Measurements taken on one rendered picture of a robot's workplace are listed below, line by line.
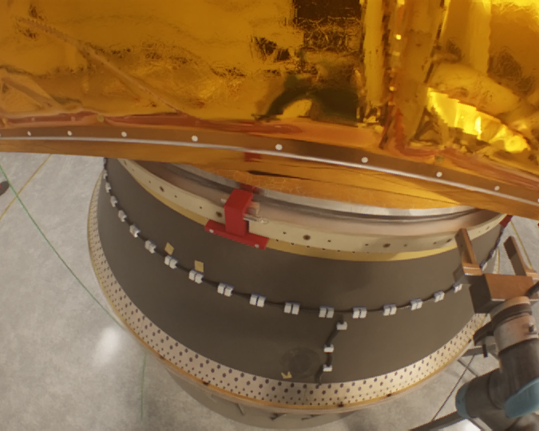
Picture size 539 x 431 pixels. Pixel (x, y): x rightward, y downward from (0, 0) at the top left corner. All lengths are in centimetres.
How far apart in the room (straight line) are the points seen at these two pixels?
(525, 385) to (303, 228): 45
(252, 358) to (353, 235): 46
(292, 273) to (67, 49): 61
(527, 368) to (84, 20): 81
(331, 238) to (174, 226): 38
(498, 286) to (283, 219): 39
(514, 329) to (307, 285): 43
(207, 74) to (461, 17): 36
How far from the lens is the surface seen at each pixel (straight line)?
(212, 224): 58
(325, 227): 52
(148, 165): 67
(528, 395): 48
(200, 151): 56
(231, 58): 41
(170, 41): 43
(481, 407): 56
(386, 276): 69
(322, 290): 66
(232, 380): 91
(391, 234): 56
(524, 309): 51
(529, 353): 49
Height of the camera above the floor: 210
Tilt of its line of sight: 48 degrees down
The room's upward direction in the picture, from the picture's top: 5 degrees clockwise
